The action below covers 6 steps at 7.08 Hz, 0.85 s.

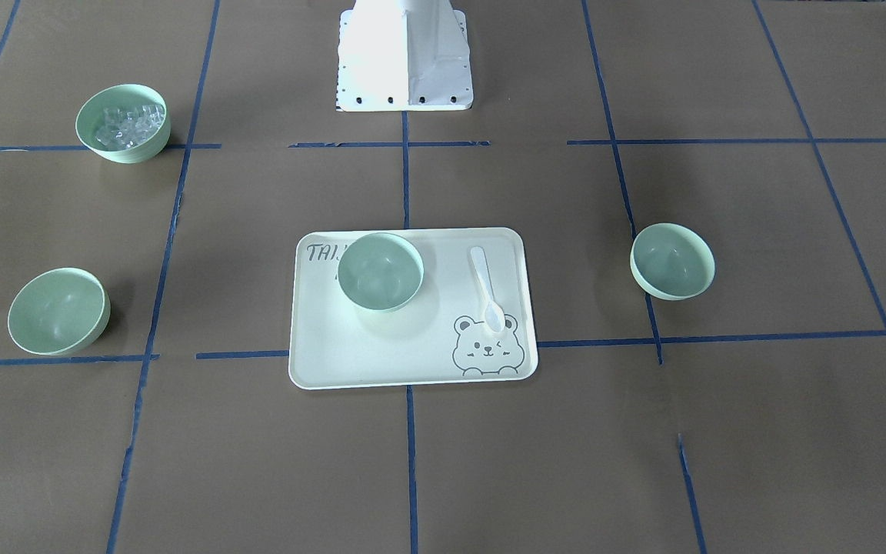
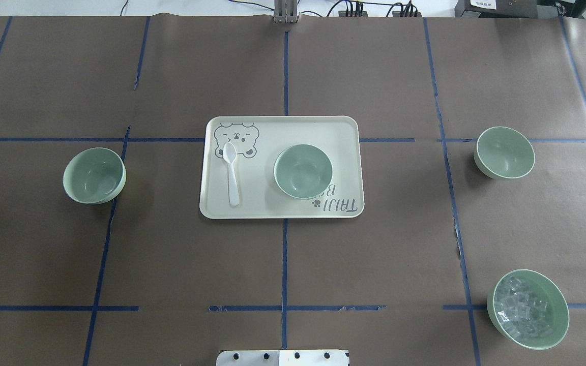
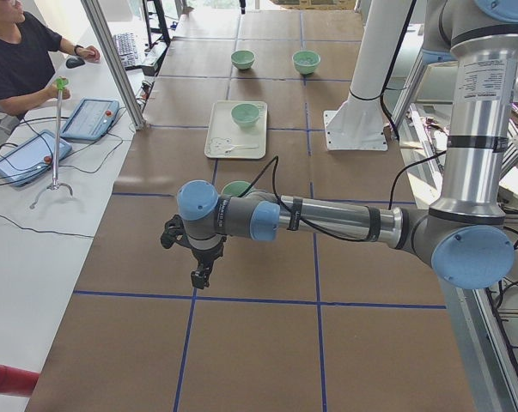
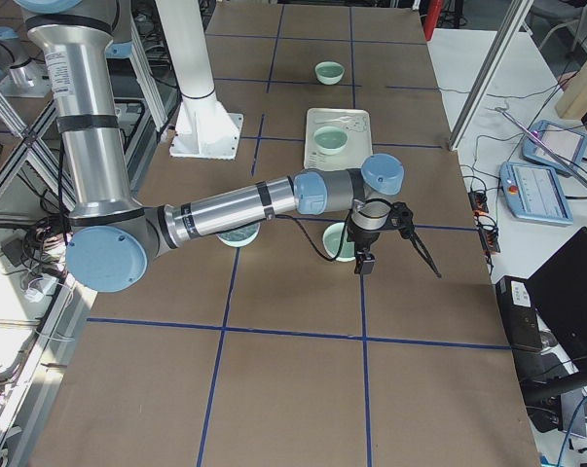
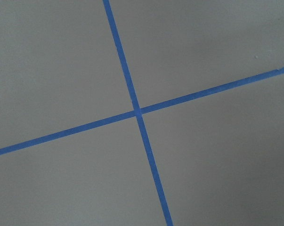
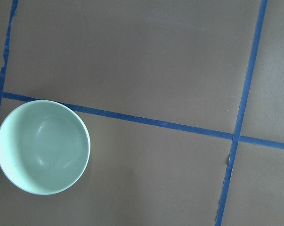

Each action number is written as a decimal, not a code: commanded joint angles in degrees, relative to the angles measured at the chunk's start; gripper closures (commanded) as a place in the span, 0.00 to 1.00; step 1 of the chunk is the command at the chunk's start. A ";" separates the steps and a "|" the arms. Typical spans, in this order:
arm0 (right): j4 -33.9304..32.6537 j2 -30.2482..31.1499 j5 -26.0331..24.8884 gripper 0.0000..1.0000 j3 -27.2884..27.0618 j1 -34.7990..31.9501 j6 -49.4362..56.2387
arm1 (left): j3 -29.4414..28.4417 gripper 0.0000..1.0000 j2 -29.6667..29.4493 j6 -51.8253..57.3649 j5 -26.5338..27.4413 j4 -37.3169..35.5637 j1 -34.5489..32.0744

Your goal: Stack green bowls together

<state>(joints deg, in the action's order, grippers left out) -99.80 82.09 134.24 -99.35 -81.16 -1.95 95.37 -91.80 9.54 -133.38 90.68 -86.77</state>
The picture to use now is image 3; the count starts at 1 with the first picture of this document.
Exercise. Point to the white spoon on tray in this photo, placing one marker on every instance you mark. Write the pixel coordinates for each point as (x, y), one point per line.
(231, 148)

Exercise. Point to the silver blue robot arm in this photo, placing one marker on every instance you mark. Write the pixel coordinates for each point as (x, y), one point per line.
(460, 235)

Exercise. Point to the blue teach pendant far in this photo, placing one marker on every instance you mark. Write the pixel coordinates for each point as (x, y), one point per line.
(90, 120)

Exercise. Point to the black keyboard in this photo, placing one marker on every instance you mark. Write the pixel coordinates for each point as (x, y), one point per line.
(127, 50)

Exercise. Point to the blue teach pendant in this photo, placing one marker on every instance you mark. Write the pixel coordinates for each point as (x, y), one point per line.
(90, 120)
(29, 160)

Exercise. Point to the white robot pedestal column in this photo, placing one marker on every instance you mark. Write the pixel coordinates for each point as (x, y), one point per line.
(358, 123)

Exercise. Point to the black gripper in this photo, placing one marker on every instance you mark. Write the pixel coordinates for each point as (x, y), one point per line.
(204, 255)

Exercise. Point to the blue teach pendant near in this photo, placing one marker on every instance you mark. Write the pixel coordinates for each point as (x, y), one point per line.
(29, 160)

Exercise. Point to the silver grabber stick green handle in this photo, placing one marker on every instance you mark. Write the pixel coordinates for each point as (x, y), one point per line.
(61, 86)

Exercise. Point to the aluminium frame post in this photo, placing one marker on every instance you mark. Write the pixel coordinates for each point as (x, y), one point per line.
(100, 27)

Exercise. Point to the red cylinder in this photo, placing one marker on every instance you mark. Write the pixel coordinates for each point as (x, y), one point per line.
(17, 382)

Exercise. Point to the green bowl on tray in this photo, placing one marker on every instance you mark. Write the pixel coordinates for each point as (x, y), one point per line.
(245, 115)

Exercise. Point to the white rectangular tray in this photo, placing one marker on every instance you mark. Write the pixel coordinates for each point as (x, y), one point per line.
(223, 131)

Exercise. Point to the green bowl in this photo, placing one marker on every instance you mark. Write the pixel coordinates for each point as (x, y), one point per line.
(245, 115)
(242, 59)
(237, 188)
(306, 62)

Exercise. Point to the black computer mouse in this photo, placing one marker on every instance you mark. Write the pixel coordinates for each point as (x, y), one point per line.
(74, 62)

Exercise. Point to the person in black shirt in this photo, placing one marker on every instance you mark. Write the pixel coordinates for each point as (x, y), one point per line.
(26, 68)

